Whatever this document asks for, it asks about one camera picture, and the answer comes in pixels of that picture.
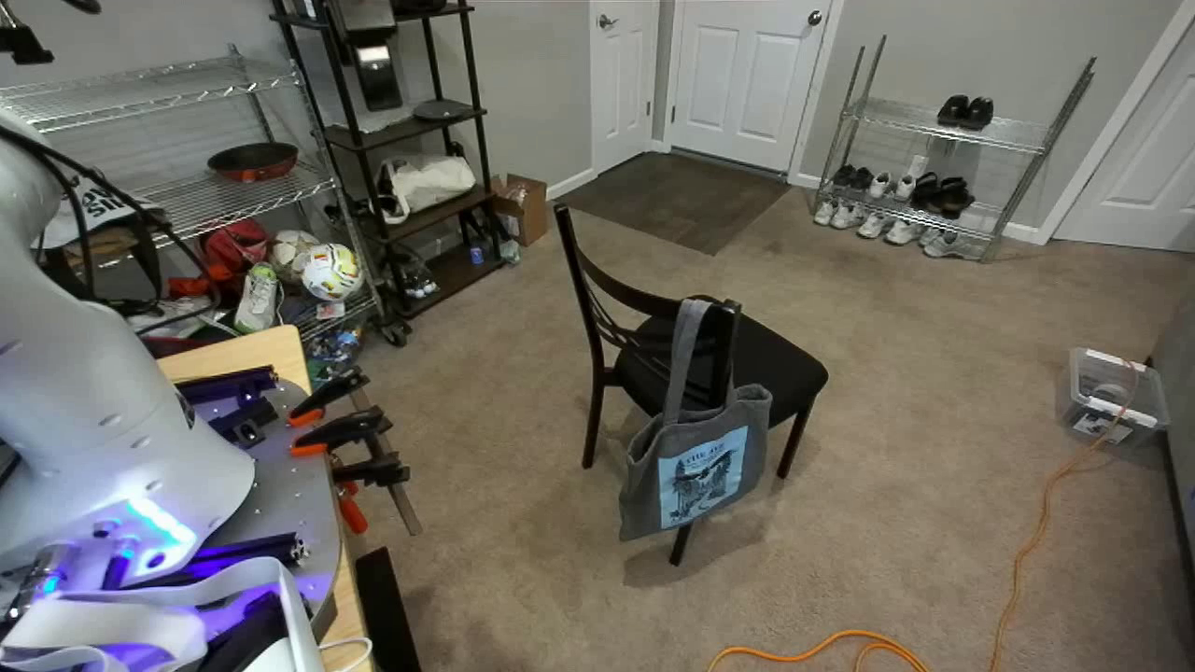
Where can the white entry door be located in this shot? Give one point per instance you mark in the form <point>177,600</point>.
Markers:
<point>741,75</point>

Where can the cardboard box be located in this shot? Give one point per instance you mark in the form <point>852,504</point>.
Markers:
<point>526,204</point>

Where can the clear plastic box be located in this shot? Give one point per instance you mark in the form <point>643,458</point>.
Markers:
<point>1113,398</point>

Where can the black shoes shelf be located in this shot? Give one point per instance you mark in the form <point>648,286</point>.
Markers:
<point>941,194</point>
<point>969,113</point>

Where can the white interior door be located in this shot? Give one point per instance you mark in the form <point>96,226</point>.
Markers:
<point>621,78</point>

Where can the metal wire shoe rack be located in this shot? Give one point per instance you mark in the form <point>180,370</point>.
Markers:
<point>885,137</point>

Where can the black orange bar clamp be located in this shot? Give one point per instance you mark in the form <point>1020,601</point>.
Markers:
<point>335,391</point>

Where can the black shoes top shelf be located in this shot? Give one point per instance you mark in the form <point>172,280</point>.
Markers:
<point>969,113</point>

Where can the black wooden chair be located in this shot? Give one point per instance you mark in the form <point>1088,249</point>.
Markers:
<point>628,336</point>

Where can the red bag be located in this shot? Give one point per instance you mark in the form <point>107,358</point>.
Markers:
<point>224,258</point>

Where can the white sneakers on floor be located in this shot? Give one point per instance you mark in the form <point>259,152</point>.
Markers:
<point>874,210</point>

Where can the silver wire shelf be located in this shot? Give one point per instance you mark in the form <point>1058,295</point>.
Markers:
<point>138,194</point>

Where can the brown door mat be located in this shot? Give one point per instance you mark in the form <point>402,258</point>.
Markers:
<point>682,199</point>

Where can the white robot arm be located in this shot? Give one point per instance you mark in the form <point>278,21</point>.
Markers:
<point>107,448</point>

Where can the grey tote bag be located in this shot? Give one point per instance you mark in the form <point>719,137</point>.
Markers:
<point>689,464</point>

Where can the black shoes middle shelf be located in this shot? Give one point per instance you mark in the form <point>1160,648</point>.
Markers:
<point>941,194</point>

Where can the red frying pan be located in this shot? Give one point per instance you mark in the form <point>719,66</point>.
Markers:
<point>255,162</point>

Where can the soccer ball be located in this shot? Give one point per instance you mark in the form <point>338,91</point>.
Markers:
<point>331,269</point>

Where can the black shelving unit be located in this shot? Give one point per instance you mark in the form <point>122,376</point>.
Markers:
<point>396,110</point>

